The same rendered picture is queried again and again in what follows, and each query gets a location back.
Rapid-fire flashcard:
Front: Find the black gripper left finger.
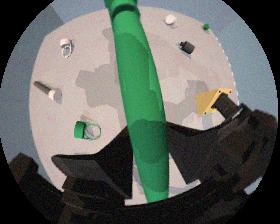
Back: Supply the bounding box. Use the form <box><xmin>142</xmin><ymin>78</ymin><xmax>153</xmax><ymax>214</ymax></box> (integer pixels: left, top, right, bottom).
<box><xmin>50</xmin><ymin>124</ymin><xmax>134</xmax><ymax>201</ymax></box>

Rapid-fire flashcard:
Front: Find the green cylindrical rail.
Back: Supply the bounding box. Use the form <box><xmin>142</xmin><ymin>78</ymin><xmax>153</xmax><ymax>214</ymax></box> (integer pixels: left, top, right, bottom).
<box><xmin>112</xmin><ymin>11</ymin><xmax>170</xmax><ymax>203</ymax></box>

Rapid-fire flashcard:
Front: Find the white cylinder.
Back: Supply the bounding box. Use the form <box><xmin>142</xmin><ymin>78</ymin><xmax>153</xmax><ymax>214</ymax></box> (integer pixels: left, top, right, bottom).
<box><xmin>165</xmin><ymin>14</ymin><xmax>179</xmax><ymax>26</ymax></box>
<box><xmin>60</xmin><ymin>38</ymin><xmax>72</xmax><ymax>49</ymax></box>

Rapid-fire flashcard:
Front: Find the dark grey rod with white tip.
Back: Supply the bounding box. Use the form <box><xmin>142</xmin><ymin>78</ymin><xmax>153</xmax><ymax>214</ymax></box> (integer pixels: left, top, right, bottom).
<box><xmin>32</xmin><ymin>81</ymin><xmax>61</xmax><ymax>102</ymax></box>

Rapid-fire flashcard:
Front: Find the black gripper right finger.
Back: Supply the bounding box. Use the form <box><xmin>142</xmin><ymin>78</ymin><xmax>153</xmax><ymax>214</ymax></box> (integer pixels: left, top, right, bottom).
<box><xmin>166</xmin><ymin>118</ymin><xmax>239</xmax><ymax>184</ymax></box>

